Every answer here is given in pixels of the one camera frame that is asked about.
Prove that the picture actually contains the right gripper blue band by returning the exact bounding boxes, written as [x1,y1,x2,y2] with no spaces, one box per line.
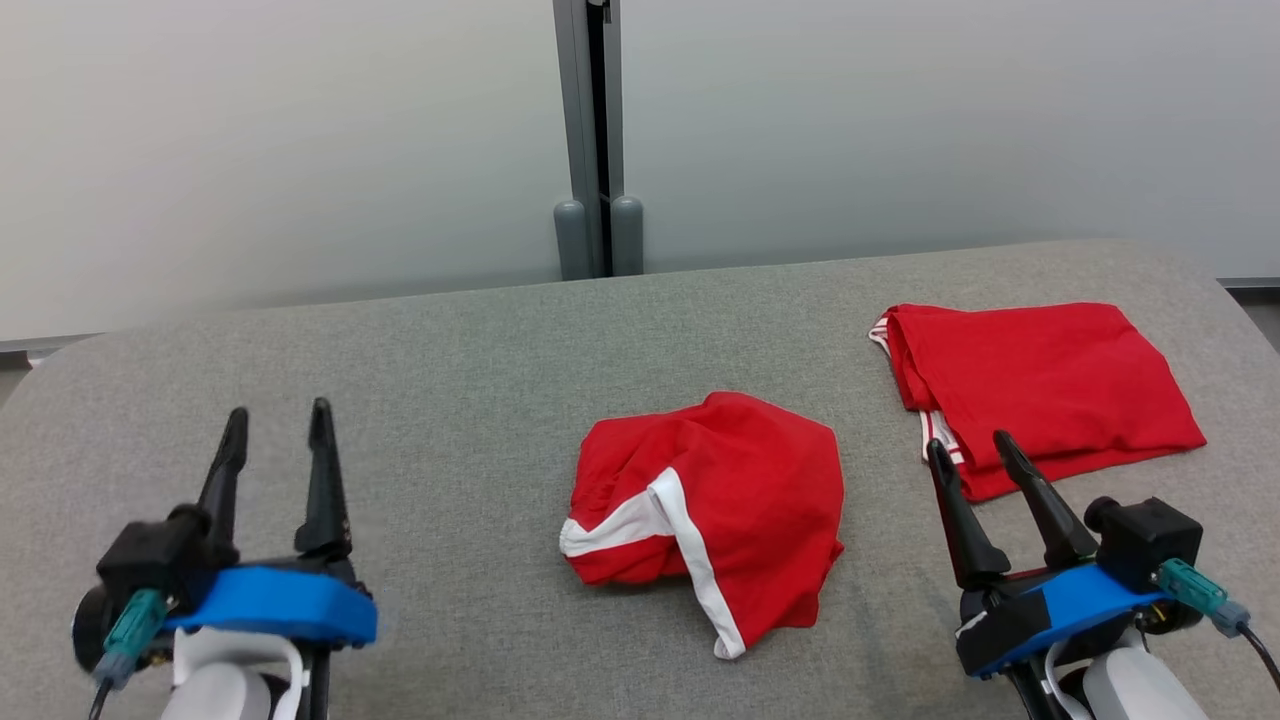
[925,429,1168,720]

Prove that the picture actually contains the grey cylinder post foot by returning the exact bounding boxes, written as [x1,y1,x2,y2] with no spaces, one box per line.
[610,195,646,277]
[553,200,594,282]

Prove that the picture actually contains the red shorts with white stripe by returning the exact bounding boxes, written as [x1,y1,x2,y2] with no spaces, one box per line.
[558,390,847,661]

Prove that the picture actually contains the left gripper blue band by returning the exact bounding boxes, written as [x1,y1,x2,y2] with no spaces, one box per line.
[163,396,381,720]

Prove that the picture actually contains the red basketball jersey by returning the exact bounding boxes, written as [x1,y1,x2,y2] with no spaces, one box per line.
[868,302,1208,504]

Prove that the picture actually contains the grey partition post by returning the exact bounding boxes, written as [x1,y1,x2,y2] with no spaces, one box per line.
[553,0,603,279]
[607,0,626,201]

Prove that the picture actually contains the right camera cable teal plug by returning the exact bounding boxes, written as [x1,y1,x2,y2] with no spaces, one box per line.
[1158,558,1280,693]

